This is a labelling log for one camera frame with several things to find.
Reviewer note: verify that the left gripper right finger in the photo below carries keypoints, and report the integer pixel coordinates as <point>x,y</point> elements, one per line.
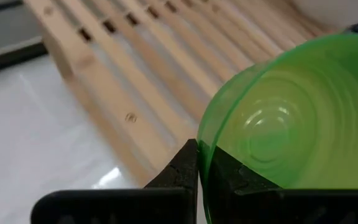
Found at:
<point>228,202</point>

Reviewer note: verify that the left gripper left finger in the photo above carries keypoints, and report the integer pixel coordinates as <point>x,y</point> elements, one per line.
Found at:
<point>172,186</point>

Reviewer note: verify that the small green plastic bowl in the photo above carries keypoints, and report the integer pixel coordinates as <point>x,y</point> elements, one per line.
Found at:
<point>291,124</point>

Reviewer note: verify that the slatted wooden shelf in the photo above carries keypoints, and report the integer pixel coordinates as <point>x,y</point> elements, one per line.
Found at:
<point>120,102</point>

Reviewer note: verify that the black metal table frame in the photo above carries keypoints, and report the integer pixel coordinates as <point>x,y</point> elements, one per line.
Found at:
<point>11,59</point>

